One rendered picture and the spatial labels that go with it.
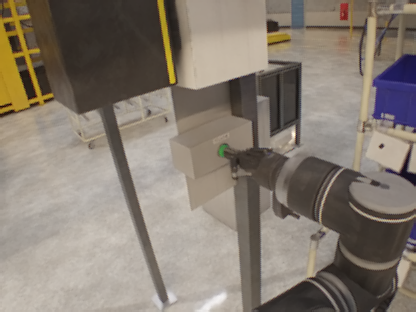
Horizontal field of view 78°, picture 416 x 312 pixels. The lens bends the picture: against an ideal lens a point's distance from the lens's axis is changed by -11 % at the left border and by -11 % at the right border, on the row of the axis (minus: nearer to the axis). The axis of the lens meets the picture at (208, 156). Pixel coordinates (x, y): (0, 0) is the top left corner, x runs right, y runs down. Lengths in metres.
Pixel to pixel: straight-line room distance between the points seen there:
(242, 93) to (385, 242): 0.48
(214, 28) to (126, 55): 0.16
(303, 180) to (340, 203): 0.07
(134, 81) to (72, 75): 0.09
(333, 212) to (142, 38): 0.39
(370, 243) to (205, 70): 0.37
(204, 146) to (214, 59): 0.22
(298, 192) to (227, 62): 0.26
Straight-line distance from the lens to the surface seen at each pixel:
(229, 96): 0.78
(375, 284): 0.54
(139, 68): 0.43
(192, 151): 0.62
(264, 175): 0.55
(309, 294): 0.50
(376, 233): 0.45
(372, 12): 1.02
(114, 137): 1.14
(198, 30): 0.48
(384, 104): 1.08
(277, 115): 2.86
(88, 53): 0.41
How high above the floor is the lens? 1.45
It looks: 27 degrees down
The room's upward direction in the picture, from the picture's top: 7 degrees counter-clockwise
